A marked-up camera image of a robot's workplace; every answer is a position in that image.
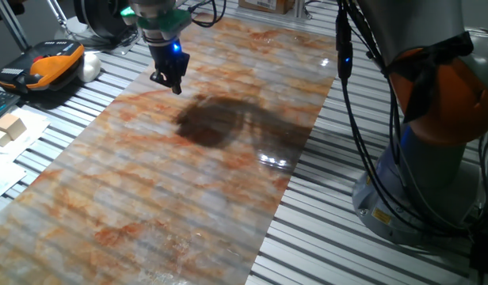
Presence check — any brown cardboard box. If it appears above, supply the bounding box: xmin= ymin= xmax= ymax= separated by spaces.
xmin=238 ymin=0 xmax=295 ymax=15

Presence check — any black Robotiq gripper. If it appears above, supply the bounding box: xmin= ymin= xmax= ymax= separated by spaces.
xmin=147 ymin=37 xmax=191 ymax=95

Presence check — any grey metal frame leg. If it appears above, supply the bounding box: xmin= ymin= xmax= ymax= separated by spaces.
xmin=0 ymin=0 xmax=31 ymax=52

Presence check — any black fabric arm strap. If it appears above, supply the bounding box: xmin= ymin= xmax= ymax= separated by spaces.
xmin=382 ymin=31 xmax=475 ymax=124

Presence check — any orange black teach pendant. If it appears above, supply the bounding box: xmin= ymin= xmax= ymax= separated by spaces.
xmin=0 ymin=39 xmax=86 ymax=94

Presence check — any orange marble pattern mat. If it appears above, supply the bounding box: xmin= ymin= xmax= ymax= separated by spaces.
xmin=0 ymin=11 xmax=340 ymax=285

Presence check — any black computer keyboard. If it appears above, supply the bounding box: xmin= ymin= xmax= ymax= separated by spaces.
xmin=0 ymin=87 xmax=21 ymax=124

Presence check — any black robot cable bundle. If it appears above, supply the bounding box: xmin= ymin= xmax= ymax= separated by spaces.
xmin=186 ymin=0 xmax=488 ymax=238

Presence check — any white computer mouse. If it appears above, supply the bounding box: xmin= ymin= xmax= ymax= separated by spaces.
xmin=77 ymin=51 xmax=102 ymax=83

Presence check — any upright aluminium profile post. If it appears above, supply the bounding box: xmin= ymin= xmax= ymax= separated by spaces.
xmin=294 ymin=0 xmax=309 ymax=19

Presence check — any printed white paper sheet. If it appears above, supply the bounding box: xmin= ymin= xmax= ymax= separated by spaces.
xmin=0 ymin=152 xmax=28 ymax=205

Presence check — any large wooden block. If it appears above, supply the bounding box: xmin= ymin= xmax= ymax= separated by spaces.
xmin=0 ymin=112 xmax=28 ymax=141

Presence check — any black round drum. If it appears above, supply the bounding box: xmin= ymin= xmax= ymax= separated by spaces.
xmin=72 ymin=0 xmax=140 ymax=40

